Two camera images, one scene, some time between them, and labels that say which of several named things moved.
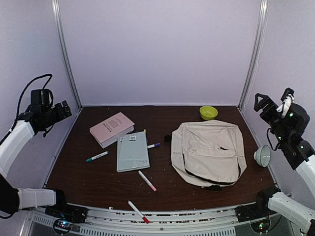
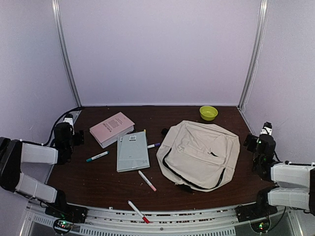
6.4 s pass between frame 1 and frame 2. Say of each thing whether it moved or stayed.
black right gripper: moved
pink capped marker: stayed
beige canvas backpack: moved
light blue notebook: stayed
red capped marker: stayed
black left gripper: moved
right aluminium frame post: stayed
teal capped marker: stayed
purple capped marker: stayed
